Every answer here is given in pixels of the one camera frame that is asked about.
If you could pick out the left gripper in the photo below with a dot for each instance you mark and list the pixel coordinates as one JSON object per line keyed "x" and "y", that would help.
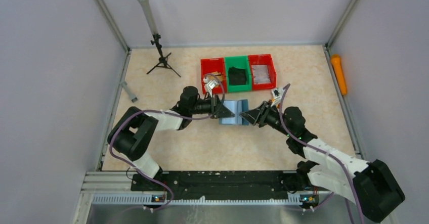
{"x": 214, "y": 106}

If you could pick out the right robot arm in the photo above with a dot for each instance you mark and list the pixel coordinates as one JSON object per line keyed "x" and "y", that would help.
{"x": 371, "y": 186}

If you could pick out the black cards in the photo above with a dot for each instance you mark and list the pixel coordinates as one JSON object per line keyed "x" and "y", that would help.
{"x": 237, "y": 76}

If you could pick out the grey small tool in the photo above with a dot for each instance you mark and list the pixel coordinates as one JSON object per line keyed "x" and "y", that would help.
{"x": 133, "y": 98}

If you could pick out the green bin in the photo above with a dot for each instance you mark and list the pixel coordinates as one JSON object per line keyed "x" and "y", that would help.
{"x": 238, "y": 62}

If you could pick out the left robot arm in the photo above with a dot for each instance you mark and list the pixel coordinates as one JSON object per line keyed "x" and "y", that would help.
{"x": 130, "y": 138}

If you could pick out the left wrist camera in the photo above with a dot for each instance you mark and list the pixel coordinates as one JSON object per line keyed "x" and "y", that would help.
{"x": 209, "y": 84}

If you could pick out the red bin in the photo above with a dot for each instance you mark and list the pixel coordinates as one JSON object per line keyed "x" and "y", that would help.
{"x": 211, "y": 65}
{"x": 263, "y": 59}

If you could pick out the silver cards in bin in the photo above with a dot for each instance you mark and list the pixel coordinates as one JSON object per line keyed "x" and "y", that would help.
{"x": 260, "y": 74}

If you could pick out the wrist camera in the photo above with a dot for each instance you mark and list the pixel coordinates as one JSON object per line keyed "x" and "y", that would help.
{"x": 277, "y": 92}
{"x": 209, "y": 84}

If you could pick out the yellow toy block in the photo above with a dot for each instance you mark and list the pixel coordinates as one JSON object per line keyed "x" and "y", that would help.
{"x": 274, "y": 102}

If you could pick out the left red bin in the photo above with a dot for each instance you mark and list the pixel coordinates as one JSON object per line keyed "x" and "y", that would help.
{"x": 211, "y": 65}

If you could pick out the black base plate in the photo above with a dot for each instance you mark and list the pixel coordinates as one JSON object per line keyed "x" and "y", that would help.
{"x": 224, "y": 185}

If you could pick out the right red bin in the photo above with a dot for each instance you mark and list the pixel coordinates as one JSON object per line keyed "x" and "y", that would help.
{"x": 263, "y": 59}

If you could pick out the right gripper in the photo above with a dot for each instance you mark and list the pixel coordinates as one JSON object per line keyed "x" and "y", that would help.
{"x": 263, "y": 113}

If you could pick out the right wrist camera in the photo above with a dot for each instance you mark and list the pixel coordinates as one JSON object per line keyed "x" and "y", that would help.
{"x": 277, "y": 92}

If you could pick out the black tripod with grey tube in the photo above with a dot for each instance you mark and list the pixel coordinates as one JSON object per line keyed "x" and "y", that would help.
{"x": 163, "y": 59}

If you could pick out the blue card holder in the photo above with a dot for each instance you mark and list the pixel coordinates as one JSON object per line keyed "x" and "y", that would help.
{"x": 236, "y": 107}

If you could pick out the orange flashlight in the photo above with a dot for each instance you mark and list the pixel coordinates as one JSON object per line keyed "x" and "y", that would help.
{"x": 337, "y": 68}

